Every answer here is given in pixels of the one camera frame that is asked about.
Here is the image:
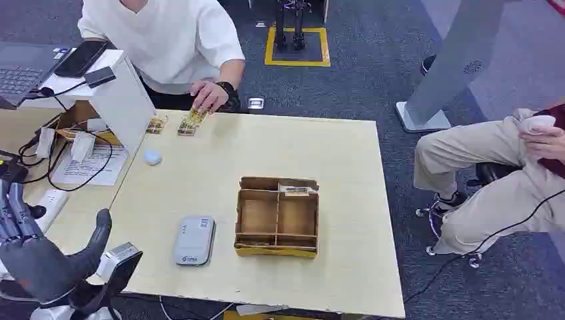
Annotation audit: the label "grey floor stand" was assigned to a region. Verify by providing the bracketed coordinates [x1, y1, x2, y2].
[394, 0, 506, 134]

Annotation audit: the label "black plug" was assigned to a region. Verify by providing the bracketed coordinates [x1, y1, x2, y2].
[26, 203, 48, 220]

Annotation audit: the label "grey card reader device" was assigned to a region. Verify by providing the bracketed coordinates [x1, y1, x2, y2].
[172, 215, 217, 267]

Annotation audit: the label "black floor cable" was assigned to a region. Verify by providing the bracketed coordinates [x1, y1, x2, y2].
[404, 189, 565, 305]

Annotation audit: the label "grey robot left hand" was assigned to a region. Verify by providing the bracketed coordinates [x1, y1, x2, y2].
[0, 179, 113, 305]

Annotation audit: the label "brown cardboard box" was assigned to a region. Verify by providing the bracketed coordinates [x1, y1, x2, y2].
[43, 100, 123, 147]

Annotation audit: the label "desk person's hand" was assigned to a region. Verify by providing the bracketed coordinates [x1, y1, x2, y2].
[189, 79, 231, 115]

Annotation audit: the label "black shoe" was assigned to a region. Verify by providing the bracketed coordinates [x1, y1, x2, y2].
[419, 53, 438, 77]

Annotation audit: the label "black smartphone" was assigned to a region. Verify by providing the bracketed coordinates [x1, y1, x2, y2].
[53, 40, 109, 79]

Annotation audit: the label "black wrist watch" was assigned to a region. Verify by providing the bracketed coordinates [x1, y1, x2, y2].
[215, 81, 242, 112]

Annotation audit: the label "white power adapter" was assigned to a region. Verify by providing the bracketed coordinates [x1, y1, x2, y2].
[70, 131, 97, 163]
[35, 127, 57, 160]

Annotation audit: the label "black office chair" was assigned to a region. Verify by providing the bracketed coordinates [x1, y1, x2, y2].
[414, 162, 524, 270]

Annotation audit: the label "black desk device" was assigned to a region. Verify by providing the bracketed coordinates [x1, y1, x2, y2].
[0, 151, 30, 185]

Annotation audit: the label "yellow floor tape square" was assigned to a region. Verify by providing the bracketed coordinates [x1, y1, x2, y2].
[264, 27, 331, 68]

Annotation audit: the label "white desk riser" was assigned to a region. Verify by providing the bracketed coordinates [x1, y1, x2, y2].
[19, 49, 157, 156]

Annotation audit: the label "printed paper sheet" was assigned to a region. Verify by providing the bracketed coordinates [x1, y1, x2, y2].
[51, 143, 129, 187]

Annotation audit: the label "pale card with print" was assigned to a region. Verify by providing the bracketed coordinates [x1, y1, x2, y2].
[278, 184, 312, 198]

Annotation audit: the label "wooden card box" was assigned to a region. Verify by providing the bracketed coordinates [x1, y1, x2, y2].
[234, 176, 320, 260]

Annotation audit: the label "black looped cable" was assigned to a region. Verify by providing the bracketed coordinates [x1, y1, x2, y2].
[18, 125, 115, 193]

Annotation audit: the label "black adapter hub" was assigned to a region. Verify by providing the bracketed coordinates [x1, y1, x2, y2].
[83, 66, 117, 89]

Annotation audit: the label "yellow printed card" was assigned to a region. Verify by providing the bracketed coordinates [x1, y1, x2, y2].
[177, 107, 209, 137]
[145, 115, 169, 135]

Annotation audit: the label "black robot legs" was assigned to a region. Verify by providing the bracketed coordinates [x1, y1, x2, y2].
[273, 0, 310, 52]

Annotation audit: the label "dark grey laptop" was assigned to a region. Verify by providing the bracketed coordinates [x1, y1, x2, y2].
[0, 41, 75, 111]

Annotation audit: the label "seated person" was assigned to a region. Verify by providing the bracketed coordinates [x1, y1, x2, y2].
[413, 102, 565, 257]

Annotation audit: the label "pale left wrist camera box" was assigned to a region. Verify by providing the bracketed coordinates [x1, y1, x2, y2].
[95, 241, 145, 293]

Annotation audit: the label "black hub cable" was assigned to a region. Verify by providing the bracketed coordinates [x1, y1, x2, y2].
[25, 81, 89, 111]

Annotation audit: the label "seated person's hand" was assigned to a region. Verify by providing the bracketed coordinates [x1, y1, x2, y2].
[518, 125, 565, 163]

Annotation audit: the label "person at desk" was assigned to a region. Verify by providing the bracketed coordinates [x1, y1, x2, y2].
[77, 0, 247, 111]

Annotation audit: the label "white power strip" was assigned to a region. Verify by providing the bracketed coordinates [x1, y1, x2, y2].
[31, 189, 70, 235]

